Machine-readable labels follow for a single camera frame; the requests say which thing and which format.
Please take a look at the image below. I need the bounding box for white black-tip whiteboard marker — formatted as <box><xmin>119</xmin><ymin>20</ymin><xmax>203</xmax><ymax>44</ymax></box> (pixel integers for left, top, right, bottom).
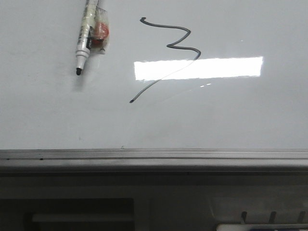
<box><xmin>75</xmin><ymin>0</ymin><xmax>110</xmax><ymax>76</ymax></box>

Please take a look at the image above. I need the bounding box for white marker tray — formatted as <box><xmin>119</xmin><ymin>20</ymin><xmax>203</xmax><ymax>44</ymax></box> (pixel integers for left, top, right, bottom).
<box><xmin>216</xmin><ymin>223</ymin><xmax>308</xmax><ymax>231</ymax></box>

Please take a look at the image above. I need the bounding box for white whiteboard with aluminium frame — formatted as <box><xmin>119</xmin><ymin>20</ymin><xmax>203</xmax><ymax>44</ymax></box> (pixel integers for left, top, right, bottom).
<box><xmin>0</xmin><ymin>0</ymin><xmax>308</xmax><ymax>173</ymax></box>

